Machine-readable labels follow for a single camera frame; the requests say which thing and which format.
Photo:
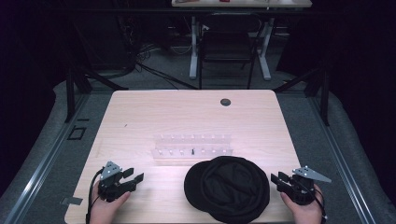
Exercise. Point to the grey tape piece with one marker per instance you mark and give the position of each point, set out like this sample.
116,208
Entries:
71,201

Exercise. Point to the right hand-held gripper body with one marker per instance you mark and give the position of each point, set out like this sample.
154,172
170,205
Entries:
301,188

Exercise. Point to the person's right hand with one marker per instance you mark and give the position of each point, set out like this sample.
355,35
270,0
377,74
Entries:
306,214

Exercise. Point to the black cloth hat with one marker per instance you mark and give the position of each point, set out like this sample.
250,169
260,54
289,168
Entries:
227,189

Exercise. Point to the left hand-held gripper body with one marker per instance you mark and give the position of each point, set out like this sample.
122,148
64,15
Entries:
114,186

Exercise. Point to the metal floor rail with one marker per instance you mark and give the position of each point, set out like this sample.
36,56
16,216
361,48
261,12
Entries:
342,161
40,169

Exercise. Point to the clear acrylic rack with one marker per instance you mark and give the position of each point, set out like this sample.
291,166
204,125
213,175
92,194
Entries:
190,143

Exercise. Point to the black metal stand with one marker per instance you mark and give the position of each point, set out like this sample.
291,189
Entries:
70,93
324,93

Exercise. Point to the black chair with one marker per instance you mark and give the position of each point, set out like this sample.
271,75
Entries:
226,46

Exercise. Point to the white desk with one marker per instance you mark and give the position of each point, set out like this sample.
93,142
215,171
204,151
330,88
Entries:
249,3

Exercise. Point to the person's left hand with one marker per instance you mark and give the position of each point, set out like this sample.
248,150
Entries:
104,211

